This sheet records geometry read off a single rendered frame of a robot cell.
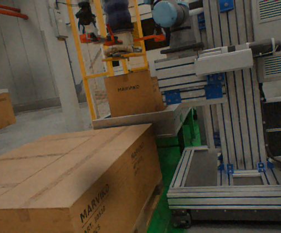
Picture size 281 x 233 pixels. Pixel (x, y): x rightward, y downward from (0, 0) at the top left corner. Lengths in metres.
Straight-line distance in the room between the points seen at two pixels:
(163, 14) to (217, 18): 0.41
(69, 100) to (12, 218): 2.19
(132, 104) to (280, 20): 1.20
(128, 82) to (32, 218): 1.40
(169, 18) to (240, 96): 0.65
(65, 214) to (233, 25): 1.31
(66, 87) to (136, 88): 1.22
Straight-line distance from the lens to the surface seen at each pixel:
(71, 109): 3.19
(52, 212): 1.02
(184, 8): 1.53
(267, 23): 1.64
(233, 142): 1.75
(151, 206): 1.93
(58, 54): 3.20
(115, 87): 2.22
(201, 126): 2.61
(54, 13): 3.19
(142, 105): 2.17
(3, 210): 1.16
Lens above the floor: 0.95
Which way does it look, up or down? 10 degrees down
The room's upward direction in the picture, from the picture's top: 10 degrees counter-clockwise
